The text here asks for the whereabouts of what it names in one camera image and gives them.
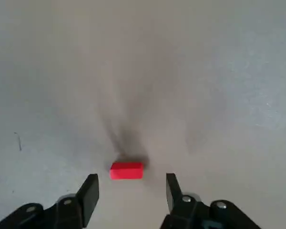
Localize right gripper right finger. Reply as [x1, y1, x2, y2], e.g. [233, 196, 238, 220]
[161, 173, 267, 229]

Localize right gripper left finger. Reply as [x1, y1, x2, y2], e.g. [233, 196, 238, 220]
[0, 173, 100, 229]

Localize red rectangular block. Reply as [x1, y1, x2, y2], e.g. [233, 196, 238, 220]
[109, 162, 143, 181]

